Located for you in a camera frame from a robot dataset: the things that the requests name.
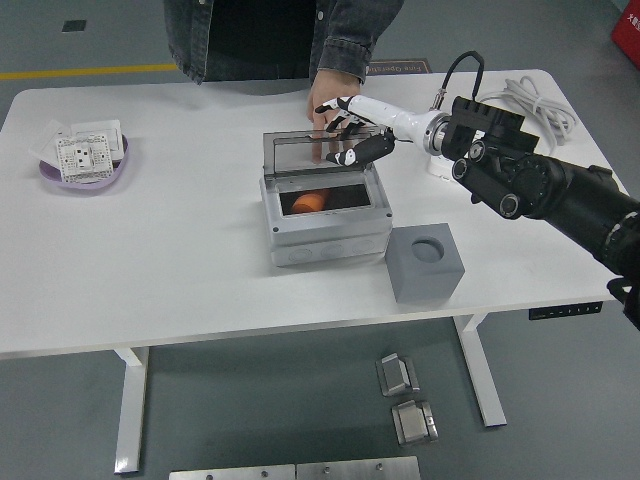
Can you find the person's hand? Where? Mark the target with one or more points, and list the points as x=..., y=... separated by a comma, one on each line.
x=330, y=90

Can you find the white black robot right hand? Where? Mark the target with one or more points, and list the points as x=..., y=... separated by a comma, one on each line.
x=390, y=117

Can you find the transparent hinged box lid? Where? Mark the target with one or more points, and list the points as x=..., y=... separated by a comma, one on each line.
x=290, y=155

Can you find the orange cylinder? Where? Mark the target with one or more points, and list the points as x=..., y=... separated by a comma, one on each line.
x=310, y=202

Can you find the person's forearm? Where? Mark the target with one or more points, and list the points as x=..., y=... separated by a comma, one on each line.
x=355, y=40

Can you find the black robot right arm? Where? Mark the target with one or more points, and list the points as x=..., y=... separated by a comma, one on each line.
x=550, y=185

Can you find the grey cube with round hole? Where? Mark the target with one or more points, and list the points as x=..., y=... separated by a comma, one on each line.
x=425, y=286

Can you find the dark floor sign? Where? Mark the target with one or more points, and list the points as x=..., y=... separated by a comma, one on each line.
x=405, y=68

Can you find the white power strip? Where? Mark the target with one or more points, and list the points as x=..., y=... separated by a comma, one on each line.
x=437, y=168

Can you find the person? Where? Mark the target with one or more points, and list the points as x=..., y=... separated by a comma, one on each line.
x=250, y=40

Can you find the purple shallow bowl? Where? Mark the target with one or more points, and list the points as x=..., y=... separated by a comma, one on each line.
x=90, y=186

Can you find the black table control panel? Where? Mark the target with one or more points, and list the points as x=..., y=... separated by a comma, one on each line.
x=565, y=310

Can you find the black floor outlet cover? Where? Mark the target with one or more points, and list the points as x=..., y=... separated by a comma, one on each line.
x=73, y=26

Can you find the white table leg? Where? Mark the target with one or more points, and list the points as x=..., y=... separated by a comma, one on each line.
x=480, y=370
x=131, y=410

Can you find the white tilted cover plate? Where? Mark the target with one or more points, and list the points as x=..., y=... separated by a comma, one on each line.
x=46, y=149

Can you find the grey electrical enclosure box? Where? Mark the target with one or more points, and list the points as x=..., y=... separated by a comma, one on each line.
x=330, y=235

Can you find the white blank switch plate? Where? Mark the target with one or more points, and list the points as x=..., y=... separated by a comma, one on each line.
x=100, y=127

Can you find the metal floor bracket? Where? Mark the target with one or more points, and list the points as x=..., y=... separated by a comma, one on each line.
x=414, y=424
x=397, y=375

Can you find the white wall socket panel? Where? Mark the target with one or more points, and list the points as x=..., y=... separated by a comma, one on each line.
x=80, y=157

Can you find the grey metal base plate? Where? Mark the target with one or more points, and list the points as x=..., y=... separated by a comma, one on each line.
x=357, y=469
x=232, y=473

